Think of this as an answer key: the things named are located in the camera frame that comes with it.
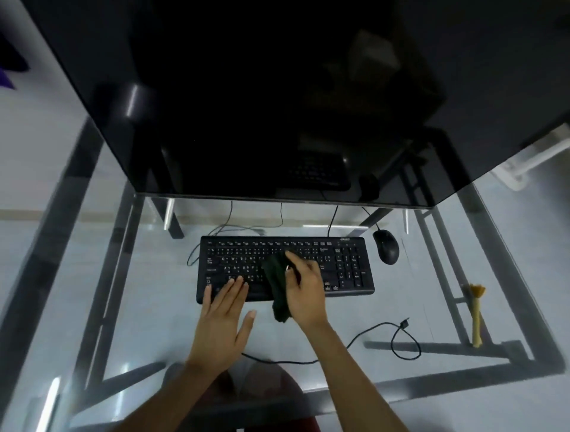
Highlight person's left forearm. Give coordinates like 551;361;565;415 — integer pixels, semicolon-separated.
117;358;233;432

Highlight black computer mouse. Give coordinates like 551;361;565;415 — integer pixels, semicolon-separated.
372;229;400;265

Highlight person's left hand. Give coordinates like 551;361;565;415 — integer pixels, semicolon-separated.
195;276;258;368

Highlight yellow handled small brush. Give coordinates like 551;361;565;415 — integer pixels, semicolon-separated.
467;283;487;348

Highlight person's right hand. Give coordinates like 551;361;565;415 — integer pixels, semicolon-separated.
284;250;329;331

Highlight loose black cable with plug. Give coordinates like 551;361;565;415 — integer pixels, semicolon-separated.
241;317;422;365

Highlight person's right forearm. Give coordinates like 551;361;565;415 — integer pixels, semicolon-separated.
306;319;411;432

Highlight large black computer monitor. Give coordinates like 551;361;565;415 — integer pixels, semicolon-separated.
20;0;570;211

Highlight person's legs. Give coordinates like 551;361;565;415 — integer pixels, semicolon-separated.
159;360;322;432

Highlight white plastic rack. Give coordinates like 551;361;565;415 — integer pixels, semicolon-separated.
493;136;570;192

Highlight black computer keyboard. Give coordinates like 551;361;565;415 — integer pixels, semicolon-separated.
196;236;376;305

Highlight thin black monitor cable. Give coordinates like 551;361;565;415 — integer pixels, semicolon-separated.
187;200;267;267

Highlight dark green cleaning cloth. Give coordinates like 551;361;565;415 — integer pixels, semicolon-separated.
261;253;295;325

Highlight black mouse cable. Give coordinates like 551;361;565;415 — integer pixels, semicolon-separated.
361;206;382;232

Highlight grey metal desk frame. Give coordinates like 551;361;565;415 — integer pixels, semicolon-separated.
0;119;567;432

